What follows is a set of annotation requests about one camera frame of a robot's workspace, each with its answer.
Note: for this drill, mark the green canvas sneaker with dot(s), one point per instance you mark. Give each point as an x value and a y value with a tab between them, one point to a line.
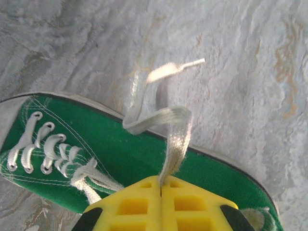
120	149

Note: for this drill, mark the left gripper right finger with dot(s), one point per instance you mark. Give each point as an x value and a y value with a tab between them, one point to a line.
192	207

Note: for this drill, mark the white shoelace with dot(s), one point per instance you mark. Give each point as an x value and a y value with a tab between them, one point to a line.
176	139

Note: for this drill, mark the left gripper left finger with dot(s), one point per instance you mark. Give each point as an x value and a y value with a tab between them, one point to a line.
134	207

